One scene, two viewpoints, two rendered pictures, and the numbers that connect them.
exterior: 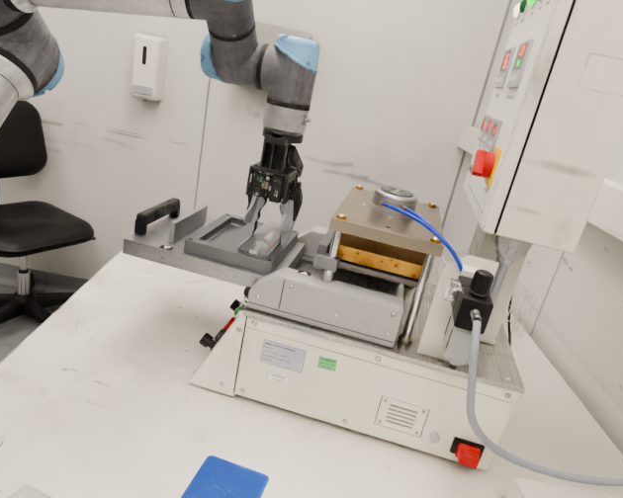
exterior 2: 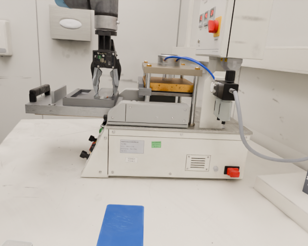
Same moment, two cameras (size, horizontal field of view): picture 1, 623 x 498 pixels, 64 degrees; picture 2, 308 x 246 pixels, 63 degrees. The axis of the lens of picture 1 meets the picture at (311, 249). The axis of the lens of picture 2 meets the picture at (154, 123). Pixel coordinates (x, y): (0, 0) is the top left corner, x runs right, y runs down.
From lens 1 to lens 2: 20 cm
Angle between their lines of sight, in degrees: 13
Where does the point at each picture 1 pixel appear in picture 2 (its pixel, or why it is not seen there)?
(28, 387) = not seen: outside the picture
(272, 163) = (104, 47)
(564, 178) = (253, 23)
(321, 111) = not seen: hidden behind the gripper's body
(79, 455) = (32, 221)
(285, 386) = (136, 163)
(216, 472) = (115, 211)
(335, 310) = (155, 114)
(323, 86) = not seen: hidden behind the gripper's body
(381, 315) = (179, 112)
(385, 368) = (186, 138)
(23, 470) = (0, 236)
